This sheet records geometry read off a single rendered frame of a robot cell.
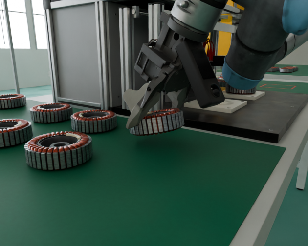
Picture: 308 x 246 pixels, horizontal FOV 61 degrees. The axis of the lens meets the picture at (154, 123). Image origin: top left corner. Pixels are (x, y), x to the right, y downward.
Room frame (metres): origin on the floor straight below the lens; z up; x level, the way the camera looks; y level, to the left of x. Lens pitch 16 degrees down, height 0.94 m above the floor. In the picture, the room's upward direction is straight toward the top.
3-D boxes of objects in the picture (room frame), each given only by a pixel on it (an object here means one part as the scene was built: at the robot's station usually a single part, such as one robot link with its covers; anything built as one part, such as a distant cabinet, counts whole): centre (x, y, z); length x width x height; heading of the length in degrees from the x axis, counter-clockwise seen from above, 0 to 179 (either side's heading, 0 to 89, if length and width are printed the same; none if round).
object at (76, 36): (0.87, 0.25, 0.91); 0.28 x 0.03 x 0.32; 55
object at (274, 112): (0.92, -0.25, 0.76); 0.64 x 0.47 x 0.02; 145
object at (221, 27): (0.96, -0.18, 1.03); 0.62 x 0.01 x 0.03; 145
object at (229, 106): (0.81, -0.20, 0.78); 0.15 x 0.15 x 0.01; 55
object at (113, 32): (1.05, -0.06, 0.92); 0.66 x 0.01 x 0.30; 145
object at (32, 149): (0.43, 0.17, 0.77); 0.11 x 0.11 x 0.04
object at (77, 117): (0.63, 0.15, 0.77); 0.11 x 0.11 x 0.04
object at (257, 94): (1.01, -0.34, 0.78); 0.15 x 0.15 x 0.01; 55
